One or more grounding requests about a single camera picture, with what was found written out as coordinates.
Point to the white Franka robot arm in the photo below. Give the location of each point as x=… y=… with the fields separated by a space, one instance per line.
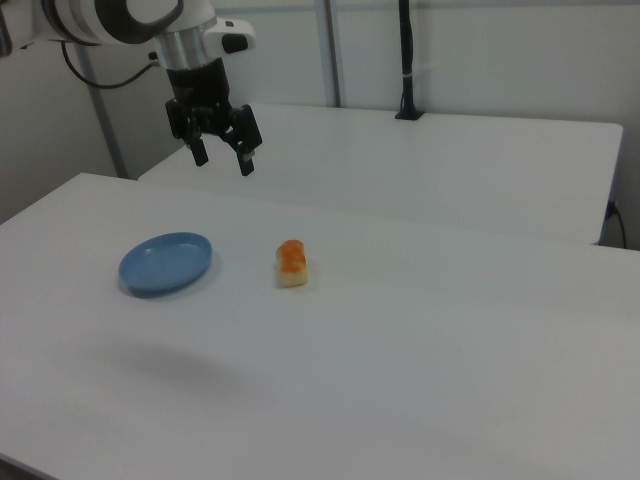
x=125 y=15

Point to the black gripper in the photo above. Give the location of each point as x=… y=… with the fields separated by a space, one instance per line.
x=200 y=85

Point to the grey partition frame post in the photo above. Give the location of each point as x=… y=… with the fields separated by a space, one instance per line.
x=107 y=130
x=334 y=50

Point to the toy bread with orange topping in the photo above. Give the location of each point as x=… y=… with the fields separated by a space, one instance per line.
x=292 y=265

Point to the black camera stand pole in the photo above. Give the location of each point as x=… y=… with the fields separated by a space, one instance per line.
x=409 y=60

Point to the blue plastic plate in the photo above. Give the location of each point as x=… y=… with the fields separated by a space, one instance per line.
x=165 y=262

